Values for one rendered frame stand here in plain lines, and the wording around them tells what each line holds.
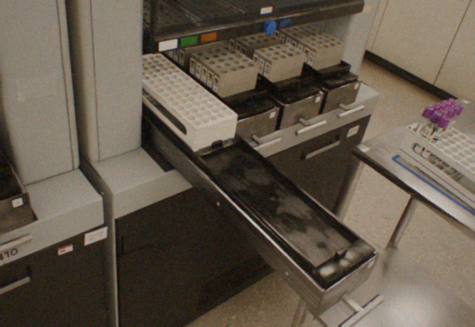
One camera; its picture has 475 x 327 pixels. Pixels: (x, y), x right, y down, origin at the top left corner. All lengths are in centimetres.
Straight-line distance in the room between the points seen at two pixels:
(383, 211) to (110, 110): 151
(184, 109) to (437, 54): 246
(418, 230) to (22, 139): 169
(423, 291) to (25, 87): 120
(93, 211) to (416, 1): 267
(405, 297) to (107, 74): 104
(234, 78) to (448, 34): 225
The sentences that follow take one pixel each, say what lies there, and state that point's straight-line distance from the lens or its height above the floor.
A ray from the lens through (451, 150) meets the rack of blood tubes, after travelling 96.
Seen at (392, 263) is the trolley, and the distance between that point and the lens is 154.
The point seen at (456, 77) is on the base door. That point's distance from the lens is 315.
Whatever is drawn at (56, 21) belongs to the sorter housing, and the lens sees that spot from 78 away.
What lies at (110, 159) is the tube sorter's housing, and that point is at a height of 73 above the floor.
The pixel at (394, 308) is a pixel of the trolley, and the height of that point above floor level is 28.
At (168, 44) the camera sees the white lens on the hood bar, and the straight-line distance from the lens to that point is 85.
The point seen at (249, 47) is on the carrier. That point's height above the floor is 88.
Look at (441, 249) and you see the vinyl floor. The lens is 211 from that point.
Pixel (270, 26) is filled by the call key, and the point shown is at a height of 98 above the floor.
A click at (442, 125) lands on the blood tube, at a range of 93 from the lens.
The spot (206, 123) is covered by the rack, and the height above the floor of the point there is 87.
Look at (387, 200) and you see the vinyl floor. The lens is 222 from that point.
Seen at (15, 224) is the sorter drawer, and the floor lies 75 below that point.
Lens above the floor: 134
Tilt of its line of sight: 37 degrees down
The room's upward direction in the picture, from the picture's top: 10 degrees clockwise
